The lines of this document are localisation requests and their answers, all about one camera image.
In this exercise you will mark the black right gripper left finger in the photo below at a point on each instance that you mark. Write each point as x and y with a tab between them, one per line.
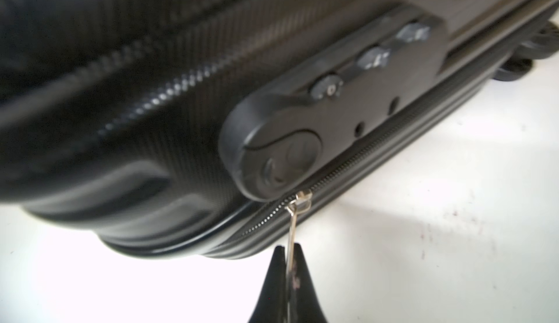
272	301

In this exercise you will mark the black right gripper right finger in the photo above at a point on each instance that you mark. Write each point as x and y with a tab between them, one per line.
304	305

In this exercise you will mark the silver zipper pull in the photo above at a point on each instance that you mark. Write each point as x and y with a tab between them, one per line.
301	203

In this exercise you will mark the black hard-shell suitcase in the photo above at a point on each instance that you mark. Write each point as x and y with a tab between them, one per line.
187	126

